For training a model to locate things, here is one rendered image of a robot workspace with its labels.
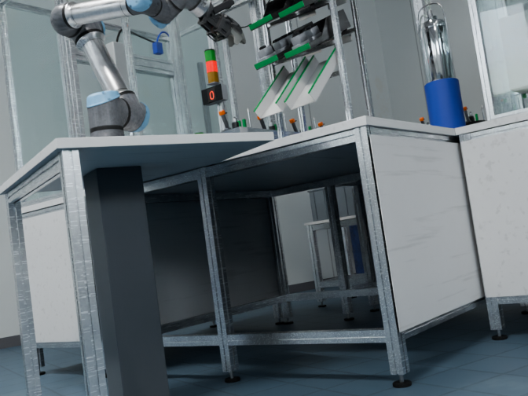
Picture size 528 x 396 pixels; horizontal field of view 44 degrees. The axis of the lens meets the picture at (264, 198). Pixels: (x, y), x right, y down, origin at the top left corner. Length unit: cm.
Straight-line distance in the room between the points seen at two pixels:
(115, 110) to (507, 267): 159
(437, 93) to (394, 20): 458
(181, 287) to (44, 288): 68
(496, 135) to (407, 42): 481
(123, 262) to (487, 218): 141
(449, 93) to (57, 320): 214
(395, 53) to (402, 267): 554
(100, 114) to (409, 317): 124
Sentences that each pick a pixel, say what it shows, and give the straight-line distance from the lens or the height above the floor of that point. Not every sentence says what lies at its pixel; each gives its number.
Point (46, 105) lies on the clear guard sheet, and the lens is 342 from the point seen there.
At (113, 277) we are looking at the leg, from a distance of 221.
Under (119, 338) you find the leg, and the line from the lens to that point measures 222.
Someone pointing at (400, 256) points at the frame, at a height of 40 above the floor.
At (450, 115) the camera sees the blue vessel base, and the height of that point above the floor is 96.
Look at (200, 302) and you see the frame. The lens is 351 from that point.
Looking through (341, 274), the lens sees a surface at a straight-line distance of 380.
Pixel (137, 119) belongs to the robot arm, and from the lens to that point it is 243.
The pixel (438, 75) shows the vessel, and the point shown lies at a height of 115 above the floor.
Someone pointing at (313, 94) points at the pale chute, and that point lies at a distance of 238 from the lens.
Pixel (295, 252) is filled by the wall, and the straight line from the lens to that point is 642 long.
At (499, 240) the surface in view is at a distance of 269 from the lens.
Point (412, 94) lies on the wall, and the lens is 732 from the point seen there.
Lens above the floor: 50
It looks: 4 degrees up
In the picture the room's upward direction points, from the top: 8 degrees counter-clockwise
